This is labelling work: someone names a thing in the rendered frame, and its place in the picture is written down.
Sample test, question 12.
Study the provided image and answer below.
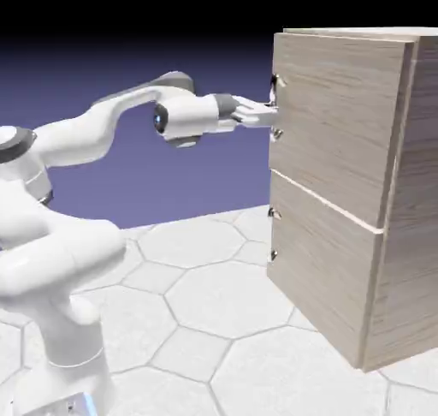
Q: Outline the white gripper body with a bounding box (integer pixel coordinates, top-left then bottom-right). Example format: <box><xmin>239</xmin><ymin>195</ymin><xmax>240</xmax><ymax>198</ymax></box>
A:
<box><xmin>230</xmin><ymin>96</ymin><xmax>279</xmax><ymax>128</ymax></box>

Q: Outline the light wood cabinet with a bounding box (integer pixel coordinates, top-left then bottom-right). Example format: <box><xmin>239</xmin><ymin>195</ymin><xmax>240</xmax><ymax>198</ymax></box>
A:
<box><xmin>266</xmin><ymin>27</ymin><xmax>438</xmax><ymax>373</ymax></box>

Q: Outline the long curved metal handle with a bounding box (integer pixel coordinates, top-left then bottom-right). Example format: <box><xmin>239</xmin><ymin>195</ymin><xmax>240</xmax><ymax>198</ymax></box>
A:
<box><xmin>269</xmin><ymin>73</ymin><xmax>287</xmax><ymax>143</ymax></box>

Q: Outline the short curved metal handle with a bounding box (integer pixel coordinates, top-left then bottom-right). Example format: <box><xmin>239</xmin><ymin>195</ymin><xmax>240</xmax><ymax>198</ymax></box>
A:
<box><xmin>268</xmin><ymin>205</ymin><xmax>283</xmax><ymax>263</ymax></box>

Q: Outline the small light wood door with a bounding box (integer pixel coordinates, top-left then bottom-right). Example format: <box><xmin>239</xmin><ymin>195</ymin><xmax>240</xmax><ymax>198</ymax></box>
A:
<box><xmin>266</xmin><ymin>169</ymin><xmax>385</xmax><ymax>370</ymax></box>

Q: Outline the large light wood door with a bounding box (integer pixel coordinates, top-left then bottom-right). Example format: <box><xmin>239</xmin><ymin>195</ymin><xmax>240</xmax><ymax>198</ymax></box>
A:
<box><xmin>269</xmin><ymin>32</ymin><xmax>416</xmax><ymax>229</ymax></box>

